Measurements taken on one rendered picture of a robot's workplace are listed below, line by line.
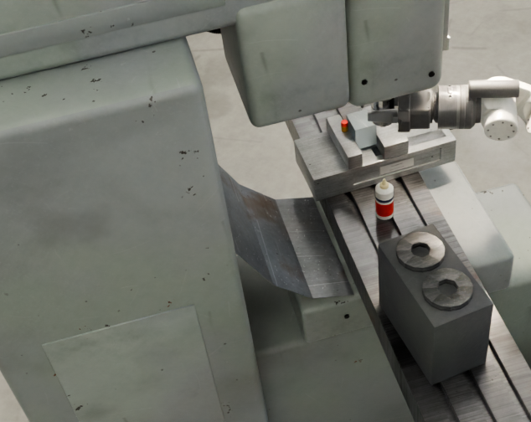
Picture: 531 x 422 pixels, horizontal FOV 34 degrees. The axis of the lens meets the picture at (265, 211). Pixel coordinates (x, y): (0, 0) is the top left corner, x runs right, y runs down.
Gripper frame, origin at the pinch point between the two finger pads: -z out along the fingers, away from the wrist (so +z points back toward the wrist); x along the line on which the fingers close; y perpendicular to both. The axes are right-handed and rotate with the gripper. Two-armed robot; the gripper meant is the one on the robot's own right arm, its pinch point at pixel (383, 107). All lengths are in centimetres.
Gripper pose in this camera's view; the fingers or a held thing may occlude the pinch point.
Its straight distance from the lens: 182.3
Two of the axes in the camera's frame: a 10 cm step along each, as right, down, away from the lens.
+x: -1.2, 7.2, -6.8
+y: 1.1, 6.9, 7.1
